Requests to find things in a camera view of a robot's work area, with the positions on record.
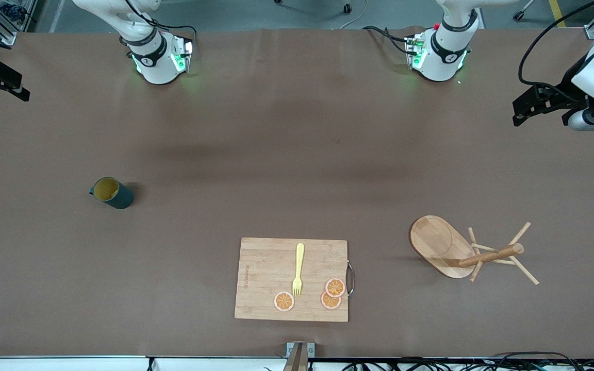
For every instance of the wooden mug tree rack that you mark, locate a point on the wooden mug tree rack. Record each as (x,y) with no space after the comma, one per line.
(436,242)

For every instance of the single black castor leg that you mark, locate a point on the single black castor leg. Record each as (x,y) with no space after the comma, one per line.
(518,16)

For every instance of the chair base with castors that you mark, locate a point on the chair base with castors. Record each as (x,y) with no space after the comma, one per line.
(347,7)

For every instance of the aluminium frame with blue parts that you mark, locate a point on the aluminium frame with blue parts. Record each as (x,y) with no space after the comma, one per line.
(5,37)

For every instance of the dark green cup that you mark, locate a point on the dark green cup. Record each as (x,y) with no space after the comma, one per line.
(119,197)

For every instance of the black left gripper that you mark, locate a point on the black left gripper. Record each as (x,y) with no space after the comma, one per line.
(566,85)

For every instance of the orange slice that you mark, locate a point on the orange slice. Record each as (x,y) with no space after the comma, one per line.
(284,301)
(335,287)
(328,303)

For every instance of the bamboo cutting board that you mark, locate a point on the bamboo cutting board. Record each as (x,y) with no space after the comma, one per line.
(266,278)

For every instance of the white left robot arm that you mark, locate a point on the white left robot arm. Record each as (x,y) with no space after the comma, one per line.
(441,56)

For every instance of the metal table bracket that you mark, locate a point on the metal table bracket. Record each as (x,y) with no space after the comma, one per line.
(297,358)

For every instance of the yellow plastic fork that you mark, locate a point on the yellow plastic fork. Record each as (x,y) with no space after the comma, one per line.
(299,263)

